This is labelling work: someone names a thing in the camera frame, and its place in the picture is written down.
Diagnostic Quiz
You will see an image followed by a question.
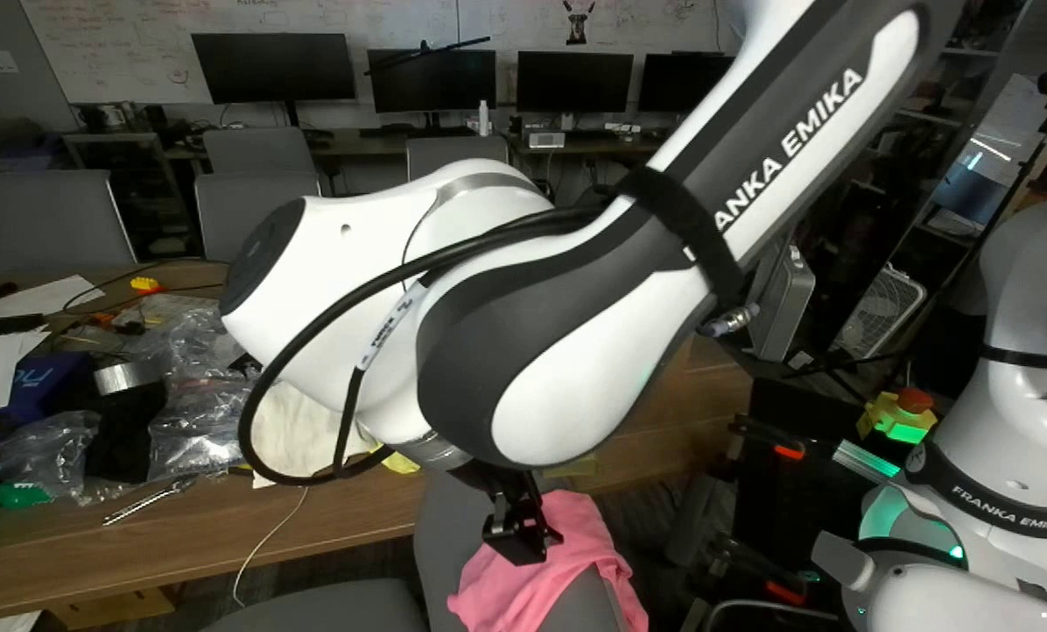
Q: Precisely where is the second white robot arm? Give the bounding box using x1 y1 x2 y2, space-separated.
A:
812 200 1047 632

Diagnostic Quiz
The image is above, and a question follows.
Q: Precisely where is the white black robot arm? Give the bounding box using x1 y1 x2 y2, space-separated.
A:
223 0 968 564

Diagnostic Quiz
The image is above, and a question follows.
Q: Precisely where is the white cloth on table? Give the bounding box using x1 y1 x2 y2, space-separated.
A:
249 381 340 477

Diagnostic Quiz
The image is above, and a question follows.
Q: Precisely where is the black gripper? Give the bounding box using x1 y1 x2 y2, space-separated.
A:
461 464 562 564

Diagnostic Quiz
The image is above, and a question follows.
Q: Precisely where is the yellow cloth on table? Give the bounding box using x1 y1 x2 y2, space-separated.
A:
384 454 423 477

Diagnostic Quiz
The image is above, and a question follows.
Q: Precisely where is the clear plastic bags pile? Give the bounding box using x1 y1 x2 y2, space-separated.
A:
0 294 254 498

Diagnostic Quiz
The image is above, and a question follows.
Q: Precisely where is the grey mesh office chair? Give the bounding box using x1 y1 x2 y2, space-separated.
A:
201 477 600 632

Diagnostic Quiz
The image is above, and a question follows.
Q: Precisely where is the pink towel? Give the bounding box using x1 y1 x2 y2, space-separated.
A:
447 491 650 632

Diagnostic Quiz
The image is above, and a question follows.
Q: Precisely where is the large cardboard box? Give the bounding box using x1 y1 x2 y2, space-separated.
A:
545 338 751 491

